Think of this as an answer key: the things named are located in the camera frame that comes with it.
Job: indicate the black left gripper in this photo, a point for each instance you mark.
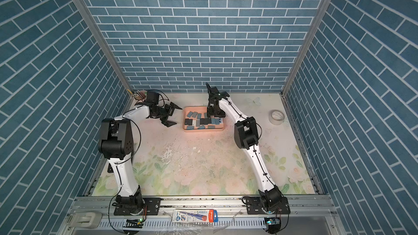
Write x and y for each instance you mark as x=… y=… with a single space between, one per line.
x=167 y=123

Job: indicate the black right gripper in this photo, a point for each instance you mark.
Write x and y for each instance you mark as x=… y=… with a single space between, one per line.
x=210 y=112

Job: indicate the pink storage tray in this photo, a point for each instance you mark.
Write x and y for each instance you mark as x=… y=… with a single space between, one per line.
x=196 y=118

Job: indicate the black eraser with print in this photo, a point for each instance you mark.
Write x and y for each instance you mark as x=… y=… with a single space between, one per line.
x=204 y=121

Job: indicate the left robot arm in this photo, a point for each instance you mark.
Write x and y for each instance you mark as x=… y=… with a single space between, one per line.
x=116 y=142

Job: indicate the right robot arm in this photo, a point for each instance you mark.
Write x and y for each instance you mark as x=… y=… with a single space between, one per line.
x=246 y=137

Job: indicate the pink metal pencil bucket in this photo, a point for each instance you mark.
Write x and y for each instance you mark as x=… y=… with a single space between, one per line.
x=139 y=94

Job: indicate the tape roll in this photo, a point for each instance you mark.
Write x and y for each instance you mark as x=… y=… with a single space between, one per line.
x=276 y=117

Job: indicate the black calculator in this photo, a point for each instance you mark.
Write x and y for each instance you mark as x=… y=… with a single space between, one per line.
x=110 y=169

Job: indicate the red blue pen package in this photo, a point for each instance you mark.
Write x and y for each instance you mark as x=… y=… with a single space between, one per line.
x=194 y=216

